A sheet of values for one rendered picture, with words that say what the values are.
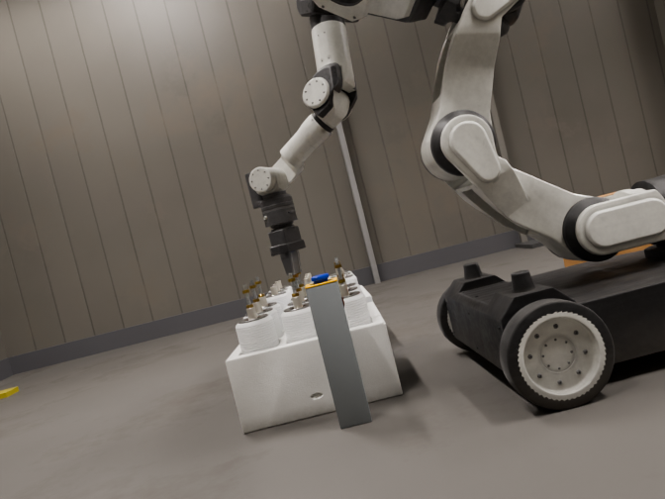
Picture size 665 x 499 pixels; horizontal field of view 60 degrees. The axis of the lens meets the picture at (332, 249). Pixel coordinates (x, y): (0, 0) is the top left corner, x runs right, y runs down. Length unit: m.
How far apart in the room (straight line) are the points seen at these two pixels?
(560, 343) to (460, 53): 0.64
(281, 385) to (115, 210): 2.88
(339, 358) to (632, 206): 0.70
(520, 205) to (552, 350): 0.35
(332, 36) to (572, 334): 0.90
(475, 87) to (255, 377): 0.83
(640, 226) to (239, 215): 2.95
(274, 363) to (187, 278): 2.65
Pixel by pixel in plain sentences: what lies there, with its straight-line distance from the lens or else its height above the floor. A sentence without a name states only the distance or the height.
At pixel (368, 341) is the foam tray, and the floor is 0.14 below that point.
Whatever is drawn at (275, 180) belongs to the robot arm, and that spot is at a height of 0.58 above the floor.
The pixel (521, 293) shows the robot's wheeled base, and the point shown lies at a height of 0.21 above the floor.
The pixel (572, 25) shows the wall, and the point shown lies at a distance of 4.53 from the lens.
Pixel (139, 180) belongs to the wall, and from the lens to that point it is 4.08.
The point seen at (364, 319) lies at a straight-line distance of 1.40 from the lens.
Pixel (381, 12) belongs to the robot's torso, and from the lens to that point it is 1.43.
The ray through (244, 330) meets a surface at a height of 0.24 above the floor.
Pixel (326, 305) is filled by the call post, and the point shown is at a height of 0.27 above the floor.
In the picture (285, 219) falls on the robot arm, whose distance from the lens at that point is 1.50.
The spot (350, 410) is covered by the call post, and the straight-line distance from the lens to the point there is 1.27.
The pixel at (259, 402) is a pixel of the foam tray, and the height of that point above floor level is 0.07.
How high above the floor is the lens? 0.42
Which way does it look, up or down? 2 degrees down
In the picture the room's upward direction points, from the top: 14 degrees counter-clockwise
